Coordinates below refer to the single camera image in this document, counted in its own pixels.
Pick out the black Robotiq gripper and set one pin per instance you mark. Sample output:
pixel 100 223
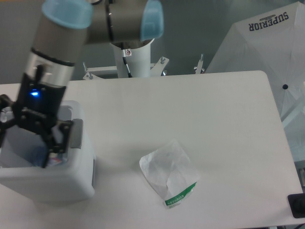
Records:
pixel 36 110

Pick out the white green plastic bag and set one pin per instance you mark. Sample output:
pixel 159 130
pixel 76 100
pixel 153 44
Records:
pixel 170 173

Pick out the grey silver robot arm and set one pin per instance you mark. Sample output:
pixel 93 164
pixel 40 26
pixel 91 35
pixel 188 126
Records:
pixel 64 27

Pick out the white plastic trash can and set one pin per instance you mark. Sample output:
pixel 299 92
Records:
pixel 67 177

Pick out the white Superior umbrella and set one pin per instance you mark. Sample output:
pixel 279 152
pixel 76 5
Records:
pixel 274 43

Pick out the black device at table edge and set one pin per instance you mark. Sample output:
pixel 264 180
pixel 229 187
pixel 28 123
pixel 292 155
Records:
pixel 297 205

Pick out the white metal base frame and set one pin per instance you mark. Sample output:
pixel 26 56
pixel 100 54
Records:
pixel 102 71

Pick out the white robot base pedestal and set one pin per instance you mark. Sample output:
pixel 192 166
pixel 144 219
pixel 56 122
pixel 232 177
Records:
pixel 133 58

